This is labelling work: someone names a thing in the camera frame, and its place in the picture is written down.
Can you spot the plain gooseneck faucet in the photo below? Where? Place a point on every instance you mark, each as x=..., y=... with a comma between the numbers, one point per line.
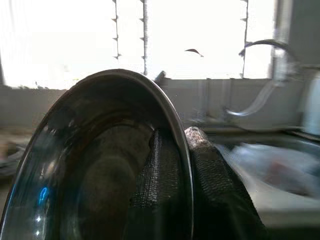
x=225, y=100

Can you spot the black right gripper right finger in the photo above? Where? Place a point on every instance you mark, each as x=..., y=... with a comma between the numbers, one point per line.
x=212, y=187

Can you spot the clear plastic bag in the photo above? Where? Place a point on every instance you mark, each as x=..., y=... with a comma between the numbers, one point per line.
x=275, y=170

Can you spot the grey window frame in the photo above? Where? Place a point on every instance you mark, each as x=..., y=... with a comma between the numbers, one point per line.
x=145, y=50

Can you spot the shiny deep steel bowl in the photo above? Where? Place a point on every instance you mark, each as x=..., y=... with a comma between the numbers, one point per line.
x=75, y=125

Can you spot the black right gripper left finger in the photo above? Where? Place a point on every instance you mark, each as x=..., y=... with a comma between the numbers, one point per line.
x=160, y=180

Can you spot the curved grey spout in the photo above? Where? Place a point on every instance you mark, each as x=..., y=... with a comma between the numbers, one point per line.
x=265, y=41

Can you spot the stainless steel double sink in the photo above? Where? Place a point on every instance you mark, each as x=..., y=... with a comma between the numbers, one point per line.
x=287, y=212

